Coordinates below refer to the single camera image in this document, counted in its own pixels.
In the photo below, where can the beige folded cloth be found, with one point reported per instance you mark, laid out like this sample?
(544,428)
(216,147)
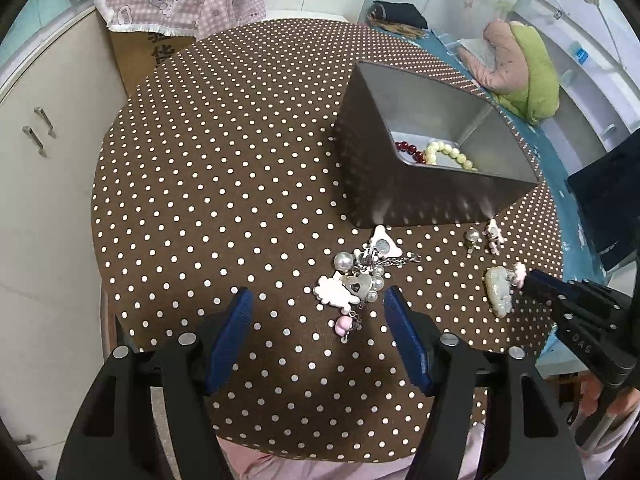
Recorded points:
(400,30)

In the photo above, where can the silver metal tin box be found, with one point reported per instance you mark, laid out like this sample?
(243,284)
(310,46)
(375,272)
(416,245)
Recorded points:
(365,170)

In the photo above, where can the pearl earring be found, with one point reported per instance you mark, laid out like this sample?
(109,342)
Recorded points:
(472,237)

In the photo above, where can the dark navy garment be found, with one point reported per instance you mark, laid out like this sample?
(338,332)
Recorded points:
(610,195)

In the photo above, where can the dark folded clothes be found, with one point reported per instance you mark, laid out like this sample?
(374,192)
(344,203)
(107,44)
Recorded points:
(400,12)

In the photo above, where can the pale jade pendant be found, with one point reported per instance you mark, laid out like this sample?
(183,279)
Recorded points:
(497,287)

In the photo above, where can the small blue packet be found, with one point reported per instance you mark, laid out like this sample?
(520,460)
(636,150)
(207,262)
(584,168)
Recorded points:
(582,56)

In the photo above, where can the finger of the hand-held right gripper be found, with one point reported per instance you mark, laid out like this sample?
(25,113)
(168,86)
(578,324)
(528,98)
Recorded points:
(582,342)
(545,285)

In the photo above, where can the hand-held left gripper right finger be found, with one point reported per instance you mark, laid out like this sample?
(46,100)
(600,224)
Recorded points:
(405,340)

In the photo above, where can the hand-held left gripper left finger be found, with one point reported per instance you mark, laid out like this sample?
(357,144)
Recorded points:
(230,340)

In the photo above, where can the pink pillow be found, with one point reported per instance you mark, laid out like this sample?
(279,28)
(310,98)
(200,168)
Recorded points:
(500,60)

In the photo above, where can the cream cabinet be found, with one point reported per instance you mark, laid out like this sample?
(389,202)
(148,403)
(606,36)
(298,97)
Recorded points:
(40,235)

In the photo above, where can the round polka-dot table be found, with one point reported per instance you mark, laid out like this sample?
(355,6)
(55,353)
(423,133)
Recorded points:
(225,160)

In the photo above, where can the white and pink figure charm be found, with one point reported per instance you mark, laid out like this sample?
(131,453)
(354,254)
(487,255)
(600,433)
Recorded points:
(494,235)

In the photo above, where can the person's pink clothing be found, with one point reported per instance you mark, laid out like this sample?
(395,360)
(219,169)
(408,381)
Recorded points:
(260,460)

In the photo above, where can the person's right hand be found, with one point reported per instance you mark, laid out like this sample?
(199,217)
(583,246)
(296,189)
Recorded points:
(592,392)

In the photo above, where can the blue bed sheet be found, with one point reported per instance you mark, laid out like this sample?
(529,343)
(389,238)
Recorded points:
(555,165)

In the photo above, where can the white pillow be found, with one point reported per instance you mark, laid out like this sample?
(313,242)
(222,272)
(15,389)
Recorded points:
(475,55)

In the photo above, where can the cardboard box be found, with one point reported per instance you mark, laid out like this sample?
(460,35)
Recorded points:
(130,60)

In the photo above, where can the white bedside shelf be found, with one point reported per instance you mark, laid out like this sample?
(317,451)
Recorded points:
(590,100)

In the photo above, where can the green quilt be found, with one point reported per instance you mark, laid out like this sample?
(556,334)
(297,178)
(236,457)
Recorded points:
(542,75)

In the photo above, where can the light blue cupboard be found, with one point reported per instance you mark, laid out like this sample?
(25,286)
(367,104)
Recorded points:
(45,15)

